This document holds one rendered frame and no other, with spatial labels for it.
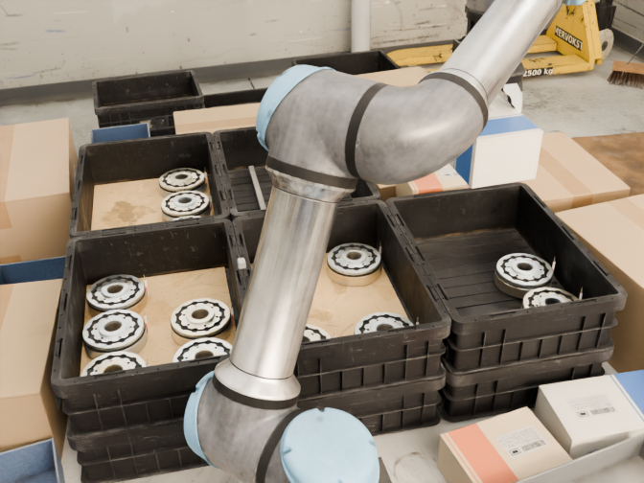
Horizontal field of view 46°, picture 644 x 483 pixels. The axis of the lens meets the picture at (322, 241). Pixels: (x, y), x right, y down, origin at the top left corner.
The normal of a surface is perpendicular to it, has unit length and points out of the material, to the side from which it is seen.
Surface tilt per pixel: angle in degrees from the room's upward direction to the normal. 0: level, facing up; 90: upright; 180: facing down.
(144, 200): 0
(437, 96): 24
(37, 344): 0
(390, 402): 90
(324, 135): 78
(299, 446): 10
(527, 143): 90
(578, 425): 0
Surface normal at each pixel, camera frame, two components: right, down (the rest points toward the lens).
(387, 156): -0.15, 0.56
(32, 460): 0.37, 0.50
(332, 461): 0.08, -0.75
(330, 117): -0.47, -0.05
